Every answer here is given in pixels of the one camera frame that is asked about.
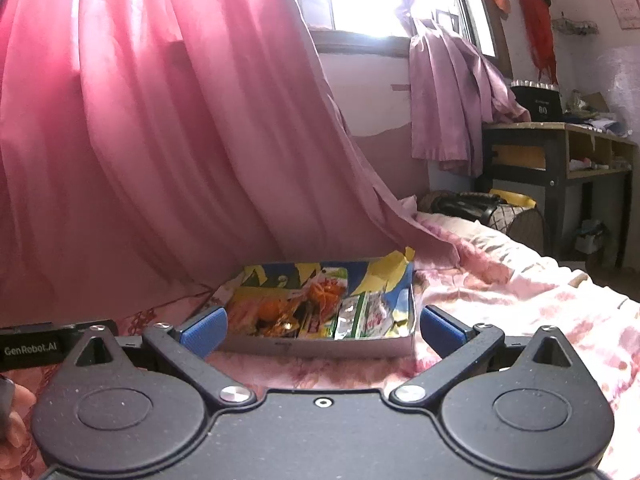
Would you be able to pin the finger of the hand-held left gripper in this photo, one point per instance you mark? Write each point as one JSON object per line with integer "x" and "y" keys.
{"x": 102, "y": 326}

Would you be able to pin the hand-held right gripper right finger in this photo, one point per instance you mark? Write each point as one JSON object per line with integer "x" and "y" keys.
{"x": 440, "y": 332}

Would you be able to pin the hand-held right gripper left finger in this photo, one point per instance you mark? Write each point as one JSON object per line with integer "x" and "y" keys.
{"x": 205, "y": 332}

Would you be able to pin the white green snack packet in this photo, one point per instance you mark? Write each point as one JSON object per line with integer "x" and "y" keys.
{"x": 376, "y": 317}

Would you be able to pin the orange mandarin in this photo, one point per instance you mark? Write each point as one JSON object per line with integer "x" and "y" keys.
{"x": 272, "y": 312}

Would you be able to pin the yellow orange snack packet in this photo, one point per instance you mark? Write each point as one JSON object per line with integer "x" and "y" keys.
{"x": 280, "y": 331}

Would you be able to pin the silver green snack packet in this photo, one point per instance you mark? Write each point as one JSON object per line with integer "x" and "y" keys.
{"x": 350, "y": 320}

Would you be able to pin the yellow green snack packet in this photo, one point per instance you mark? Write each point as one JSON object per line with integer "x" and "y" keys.
{"x": 319, "y": 327}

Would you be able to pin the grey cardboard box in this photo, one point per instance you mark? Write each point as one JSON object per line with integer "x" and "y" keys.
{"x": 325, "y": 349}

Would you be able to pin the clear packet with orange snacks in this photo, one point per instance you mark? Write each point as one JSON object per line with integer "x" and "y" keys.
{"x": 322, "y": 292}

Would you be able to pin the person's left hand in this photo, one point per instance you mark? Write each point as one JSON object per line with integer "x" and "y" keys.
{"x": 22, "y": 405}

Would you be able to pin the pink floral bedsheet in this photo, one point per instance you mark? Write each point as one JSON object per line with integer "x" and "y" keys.
{"x": 525, "y": 310}

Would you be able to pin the black bag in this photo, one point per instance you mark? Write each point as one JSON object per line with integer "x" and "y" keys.
{"x": 465, "y": 205}

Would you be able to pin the yellow bag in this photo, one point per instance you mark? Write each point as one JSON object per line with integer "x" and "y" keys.
{"x": 515, "y": 198}

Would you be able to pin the clutter under desk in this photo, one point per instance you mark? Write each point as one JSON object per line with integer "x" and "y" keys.
{"x": 589, "y": 237}

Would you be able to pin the pink bed curtain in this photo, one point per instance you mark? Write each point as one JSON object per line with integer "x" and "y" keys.
{"x": 150, "y": 135}

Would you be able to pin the lilac window curtain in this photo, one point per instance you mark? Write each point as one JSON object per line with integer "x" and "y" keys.
{"x": 445, "y": 100}

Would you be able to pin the black box with bottles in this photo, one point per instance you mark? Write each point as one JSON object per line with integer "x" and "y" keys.
{"x": 540, "y": 107}

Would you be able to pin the pile of papers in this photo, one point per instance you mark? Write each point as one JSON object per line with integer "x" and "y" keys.
{"x": 597, "y": 117}

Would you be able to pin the red hanging decoration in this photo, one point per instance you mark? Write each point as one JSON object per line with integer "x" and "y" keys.
{"x": 537, "y": 30}

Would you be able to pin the wooden desk with black frame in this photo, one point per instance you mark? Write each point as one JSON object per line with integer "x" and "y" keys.
{"x": 525, "y": 170}

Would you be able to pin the wall paper certificate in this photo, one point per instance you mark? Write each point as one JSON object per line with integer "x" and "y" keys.
{"x": 625, "y": 7}

